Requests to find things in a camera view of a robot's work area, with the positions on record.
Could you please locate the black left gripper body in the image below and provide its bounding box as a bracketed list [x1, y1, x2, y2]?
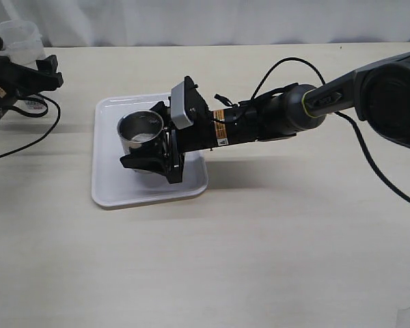
[0, 37, 28, 113]

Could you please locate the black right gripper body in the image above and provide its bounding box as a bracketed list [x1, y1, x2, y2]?
[163, 75, 216, 184]

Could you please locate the stainless steel cup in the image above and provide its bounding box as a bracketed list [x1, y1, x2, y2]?
[117, 110, 165, 158]

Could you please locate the clear plastic water bottle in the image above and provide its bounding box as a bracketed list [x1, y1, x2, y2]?
[0, 20, 49, 118]

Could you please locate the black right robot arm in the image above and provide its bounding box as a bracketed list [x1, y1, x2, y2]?
[118, 52, 410, 184]

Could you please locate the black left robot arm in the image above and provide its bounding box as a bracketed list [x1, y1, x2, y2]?
[0, 37, 64, 120]

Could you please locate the white rectangular plastic tray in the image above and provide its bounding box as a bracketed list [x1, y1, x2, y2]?
[91, 93, 208, 208]

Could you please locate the white backdrop curtain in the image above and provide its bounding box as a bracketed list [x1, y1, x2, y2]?
[0, 1, 410, 47]

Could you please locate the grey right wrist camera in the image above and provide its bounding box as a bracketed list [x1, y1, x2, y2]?
[170, 81, 193, 130]

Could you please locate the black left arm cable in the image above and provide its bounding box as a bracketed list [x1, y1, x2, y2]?
[0, 94, 62, 161]

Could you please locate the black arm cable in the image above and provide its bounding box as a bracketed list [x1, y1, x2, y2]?
[215, 57, 410, 207]
[0, 94, 62, 161]

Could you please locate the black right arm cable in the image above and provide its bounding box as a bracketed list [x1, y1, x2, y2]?
[215, 57, 410, 207]

